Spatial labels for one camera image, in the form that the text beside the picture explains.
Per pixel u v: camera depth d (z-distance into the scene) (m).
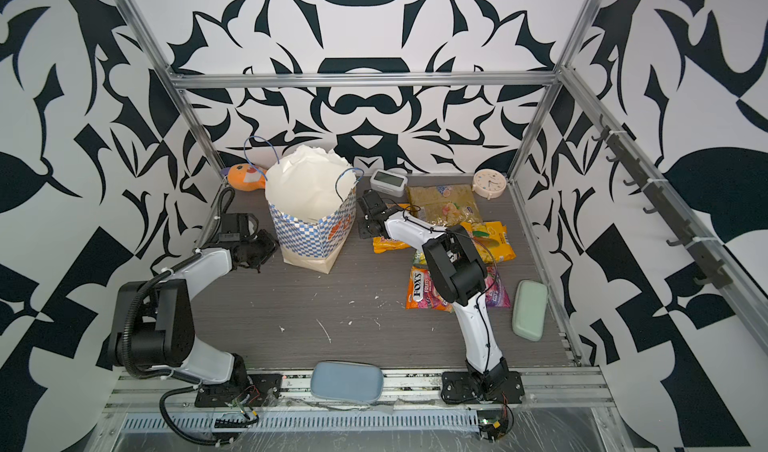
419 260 0.95
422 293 0.87
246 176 1.08
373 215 0.79
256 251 0.82
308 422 0.65
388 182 1.13
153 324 0.45
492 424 0.71
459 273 0.56
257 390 0.73
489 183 1.15
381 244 0.96
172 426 0.67
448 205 1.05
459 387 0.74
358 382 0.74
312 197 1.10
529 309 0.85
